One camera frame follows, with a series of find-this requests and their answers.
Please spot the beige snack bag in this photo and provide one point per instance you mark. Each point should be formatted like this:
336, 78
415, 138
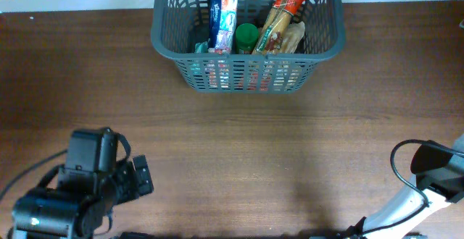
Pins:
288, 45

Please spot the green lid Knorr jar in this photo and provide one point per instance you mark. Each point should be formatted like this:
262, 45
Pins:
246, 36

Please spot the teal tissue packet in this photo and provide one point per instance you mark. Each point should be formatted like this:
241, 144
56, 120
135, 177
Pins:
200, 47

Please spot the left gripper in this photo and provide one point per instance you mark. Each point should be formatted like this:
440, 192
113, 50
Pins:
133, 189

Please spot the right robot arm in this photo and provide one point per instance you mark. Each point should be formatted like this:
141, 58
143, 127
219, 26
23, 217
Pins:
436, 183

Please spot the Kleenex tissue multipack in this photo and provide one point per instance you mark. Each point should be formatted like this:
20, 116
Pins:
222, 26

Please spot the grey plastic shopping basket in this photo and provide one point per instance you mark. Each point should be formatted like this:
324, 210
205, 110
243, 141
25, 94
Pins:
179, 24

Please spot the spaghetti pasta package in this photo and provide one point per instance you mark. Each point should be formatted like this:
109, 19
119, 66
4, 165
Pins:
278, 19

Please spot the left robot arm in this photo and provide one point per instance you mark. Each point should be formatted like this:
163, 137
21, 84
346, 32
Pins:
72, 199

